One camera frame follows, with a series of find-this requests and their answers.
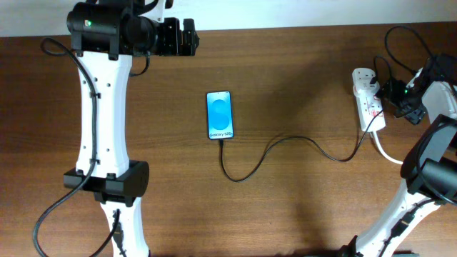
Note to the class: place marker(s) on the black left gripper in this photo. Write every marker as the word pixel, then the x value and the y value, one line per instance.
pixel 173 47

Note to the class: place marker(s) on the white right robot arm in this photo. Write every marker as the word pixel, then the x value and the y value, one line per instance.
pixel 428 178

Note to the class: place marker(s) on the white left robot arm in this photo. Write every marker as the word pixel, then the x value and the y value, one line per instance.
pixel 106 36

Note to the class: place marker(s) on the blue Galaxy smartphone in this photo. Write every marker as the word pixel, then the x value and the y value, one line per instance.
pixel 219 115

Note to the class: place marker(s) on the white power strip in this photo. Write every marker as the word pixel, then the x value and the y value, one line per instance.
pixel 365 87

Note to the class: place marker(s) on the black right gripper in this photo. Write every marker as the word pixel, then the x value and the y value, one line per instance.
pixel 412 114

